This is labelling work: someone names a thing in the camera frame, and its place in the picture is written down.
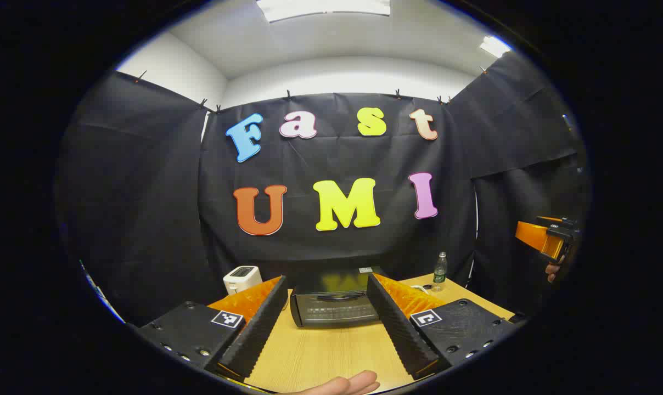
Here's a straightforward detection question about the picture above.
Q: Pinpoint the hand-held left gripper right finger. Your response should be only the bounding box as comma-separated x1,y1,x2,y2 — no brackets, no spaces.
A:
367,273,516,380

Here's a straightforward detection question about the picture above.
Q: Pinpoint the large ceiling light panel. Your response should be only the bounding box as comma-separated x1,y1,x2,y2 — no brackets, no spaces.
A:
256,0,391,22

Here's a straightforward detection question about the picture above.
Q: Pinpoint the small ceiling light panel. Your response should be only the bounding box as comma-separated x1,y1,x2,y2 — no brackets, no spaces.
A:
480,36,512,58

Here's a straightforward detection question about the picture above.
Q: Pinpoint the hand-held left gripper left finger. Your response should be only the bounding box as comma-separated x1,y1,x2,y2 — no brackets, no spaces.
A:
137,275,288,380

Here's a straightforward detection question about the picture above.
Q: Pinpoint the black backdrop cloth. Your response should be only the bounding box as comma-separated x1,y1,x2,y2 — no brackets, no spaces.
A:
54,52,590,327

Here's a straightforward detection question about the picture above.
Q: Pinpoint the black electric oven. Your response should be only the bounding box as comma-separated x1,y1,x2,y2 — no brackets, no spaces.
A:
289,267,390,329

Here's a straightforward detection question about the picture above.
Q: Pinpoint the white toaster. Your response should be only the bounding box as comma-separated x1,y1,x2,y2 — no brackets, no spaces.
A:
223,266,263,296

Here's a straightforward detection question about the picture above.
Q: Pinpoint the clear plastic water bottle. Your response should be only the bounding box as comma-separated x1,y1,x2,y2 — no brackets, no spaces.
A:
432,252,448,291

